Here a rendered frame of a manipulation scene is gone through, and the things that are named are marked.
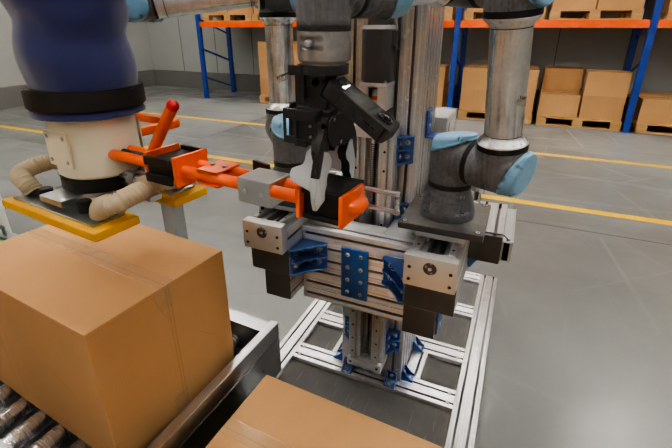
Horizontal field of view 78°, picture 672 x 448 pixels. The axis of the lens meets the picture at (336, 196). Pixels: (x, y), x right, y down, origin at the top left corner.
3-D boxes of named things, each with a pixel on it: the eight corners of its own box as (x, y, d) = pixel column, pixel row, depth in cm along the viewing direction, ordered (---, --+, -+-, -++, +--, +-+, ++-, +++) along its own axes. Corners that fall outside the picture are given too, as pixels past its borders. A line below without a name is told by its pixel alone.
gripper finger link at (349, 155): (331, 174, 75) (320, 131, 69) (360, 180, 72) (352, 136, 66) (322, 185, 73) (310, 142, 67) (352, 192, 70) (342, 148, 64)
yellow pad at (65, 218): (2, 207, 94) (-5, 186, 92) (48, 193, 102) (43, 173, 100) (95, 243, 79) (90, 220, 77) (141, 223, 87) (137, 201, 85)
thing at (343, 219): (295, 217, 66) (294, 188, 64) (319, 201, 72) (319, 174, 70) (342, 229, 62) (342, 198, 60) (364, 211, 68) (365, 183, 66)
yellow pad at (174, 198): (84, 181, 109) (80, 163, 108) (119, 171, 118) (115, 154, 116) (175, 208, 94) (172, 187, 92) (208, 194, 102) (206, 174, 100)
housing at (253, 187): (237, 201, 72) (234, 177, 71) (261, 189, 78) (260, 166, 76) (269, 210, 69) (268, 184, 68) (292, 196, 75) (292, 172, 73)
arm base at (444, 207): (425, 198, 128) (428, 168, 124) (477, 206, 122) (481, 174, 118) (413, 218, 115) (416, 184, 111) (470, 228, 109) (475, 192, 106)
